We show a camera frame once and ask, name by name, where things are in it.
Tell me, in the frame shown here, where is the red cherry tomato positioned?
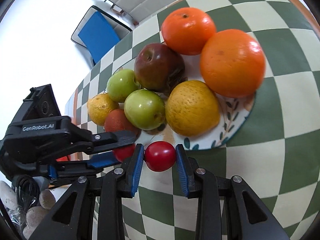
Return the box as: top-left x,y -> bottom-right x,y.
145,141 -> 176,172

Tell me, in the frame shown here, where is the red apple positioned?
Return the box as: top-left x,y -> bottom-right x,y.
134,43 -> 185,95

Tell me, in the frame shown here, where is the green checkered tablecloth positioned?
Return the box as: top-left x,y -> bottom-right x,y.
65,0 -> 319,239

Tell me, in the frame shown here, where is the floral ceramic plate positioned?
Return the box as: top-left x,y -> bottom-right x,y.
109,52 -> 257,151

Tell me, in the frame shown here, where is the red tomato with stem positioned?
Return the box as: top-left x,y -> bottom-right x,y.
113,144 -> 136,163

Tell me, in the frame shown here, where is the small yellow lemon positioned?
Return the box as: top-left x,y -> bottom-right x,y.
87,93 -> 119,126

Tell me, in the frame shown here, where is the green apple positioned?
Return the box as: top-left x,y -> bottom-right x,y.
124,89 -> 165,131
106,69 -> 141,103

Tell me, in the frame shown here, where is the dark red-orange fruit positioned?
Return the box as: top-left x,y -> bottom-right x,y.
104,109 -> 140,136

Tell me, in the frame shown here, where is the large orange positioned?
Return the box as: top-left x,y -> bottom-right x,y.
161,7 -> 216,55
200,29 -> 266,98

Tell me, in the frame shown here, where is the large yellow lemon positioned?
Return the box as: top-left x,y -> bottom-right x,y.
165,80 -> 220,137

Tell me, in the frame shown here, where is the chair with blue cushion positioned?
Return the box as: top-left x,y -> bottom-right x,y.
71,5 -> 132,64

